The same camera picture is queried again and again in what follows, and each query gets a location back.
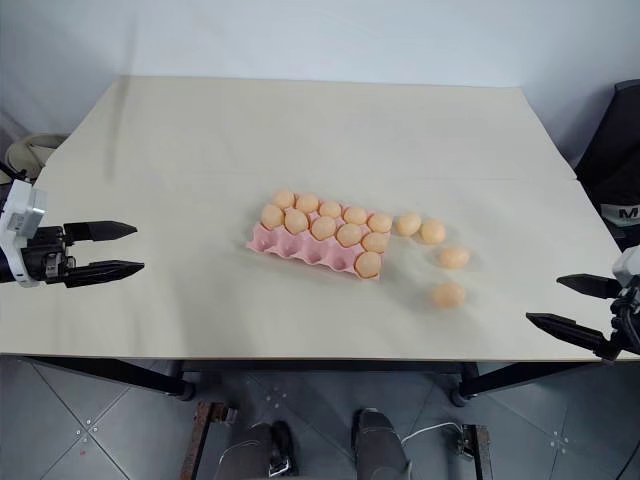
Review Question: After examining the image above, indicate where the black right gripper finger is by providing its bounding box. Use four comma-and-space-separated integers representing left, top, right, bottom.
555, 272, 625, 302
525, 312, 617, 362

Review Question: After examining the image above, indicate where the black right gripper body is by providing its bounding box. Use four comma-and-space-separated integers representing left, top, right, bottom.
606, 283, 640, 362

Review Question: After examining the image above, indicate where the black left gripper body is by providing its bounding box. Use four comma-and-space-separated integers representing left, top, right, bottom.
21, 225, 77, 289

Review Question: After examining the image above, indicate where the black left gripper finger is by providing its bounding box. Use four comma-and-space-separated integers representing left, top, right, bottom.
64, 259, 147, 290
63, 219, 139, 244

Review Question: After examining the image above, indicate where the pink plastic egg tray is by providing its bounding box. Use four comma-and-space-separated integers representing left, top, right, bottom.
244, 191, 394, 282

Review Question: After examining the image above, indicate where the beige round coiled object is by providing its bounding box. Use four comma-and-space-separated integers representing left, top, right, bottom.
4, 132, 72, 182

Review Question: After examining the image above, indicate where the black case with white logo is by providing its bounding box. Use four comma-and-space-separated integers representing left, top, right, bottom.
573, 79, 640, 251

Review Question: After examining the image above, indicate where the dark grey rounded shape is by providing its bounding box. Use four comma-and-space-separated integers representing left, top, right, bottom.
351, 407, 414, 480
218, 419, 302, 480

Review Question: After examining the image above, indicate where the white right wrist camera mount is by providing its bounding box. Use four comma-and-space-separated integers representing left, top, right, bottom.
611, 246, 640, 292

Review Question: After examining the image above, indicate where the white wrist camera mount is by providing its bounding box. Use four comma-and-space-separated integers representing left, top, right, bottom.
611, 246, 640, 292
0, 179, 49, 289

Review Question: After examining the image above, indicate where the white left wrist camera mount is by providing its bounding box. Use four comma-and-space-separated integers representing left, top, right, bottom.
0, 179, 49, 289

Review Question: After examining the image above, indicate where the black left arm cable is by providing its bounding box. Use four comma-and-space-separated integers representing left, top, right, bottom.
0, 160, 27, 184

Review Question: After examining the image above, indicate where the black metal table frame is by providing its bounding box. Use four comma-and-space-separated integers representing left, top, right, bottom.
0, 353, 617, 407

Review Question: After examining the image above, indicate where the rusty metal base frame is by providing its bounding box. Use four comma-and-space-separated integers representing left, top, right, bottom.
179, 399, 239, 480
451, 423, 491, 480

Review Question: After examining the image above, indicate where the thin white cable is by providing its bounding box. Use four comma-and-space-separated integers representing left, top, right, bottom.
399, 421, 469, 449

